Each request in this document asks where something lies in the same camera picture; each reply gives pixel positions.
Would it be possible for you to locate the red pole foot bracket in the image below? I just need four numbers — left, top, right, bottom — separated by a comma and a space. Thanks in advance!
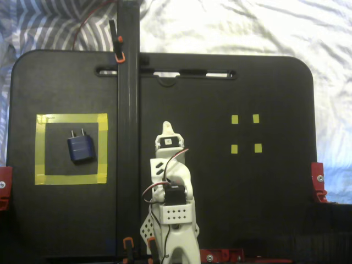
199, 248, 245, 263

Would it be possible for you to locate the grey striped blanket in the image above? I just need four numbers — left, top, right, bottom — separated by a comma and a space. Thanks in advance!
0, 0, 119, 168

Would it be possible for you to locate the thin red cable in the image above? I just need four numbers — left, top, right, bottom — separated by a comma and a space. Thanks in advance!
71, 0, 118, 51

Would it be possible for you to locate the white bed sheet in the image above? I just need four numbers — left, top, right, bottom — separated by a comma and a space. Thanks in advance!
139, 0, 352, 206

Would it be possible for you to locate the yellow tape square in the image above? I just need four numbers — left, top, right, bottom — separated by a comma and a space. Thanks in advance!
34, 113, 108, 185

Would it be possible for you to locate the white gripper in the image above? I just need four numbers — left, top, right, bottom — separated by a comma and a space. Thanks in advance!
155, 120, 185, 151

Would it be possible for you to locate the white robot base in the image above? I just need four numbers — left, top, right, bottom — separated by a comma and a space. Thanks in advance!
140, 216, 201, 248

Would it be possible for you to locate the blue white charger plug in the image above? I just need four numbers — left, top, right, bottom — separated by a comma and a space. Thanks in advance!
67, 128, 97, 166

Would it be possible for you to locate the black curved backdrop sheet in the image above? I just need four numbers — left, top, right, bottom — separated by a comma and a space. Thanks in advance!
0, 202, 352, 264

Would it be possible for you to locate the orange black spring clamp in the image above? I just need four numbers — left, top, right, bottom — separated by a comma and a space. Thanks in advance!
122, 238, 137, 264
147, 238, 161, 263
109, 19, 127, 64

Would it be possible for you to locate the red corner bracket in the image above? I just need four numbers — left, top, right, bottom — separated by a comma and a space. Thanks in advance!
310, 162, 328, 204
0, 166, 13, 211

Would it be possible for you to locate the black flat bar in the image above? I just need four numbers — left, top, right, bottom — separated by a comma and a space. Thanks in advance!
117, 0, 141, 259

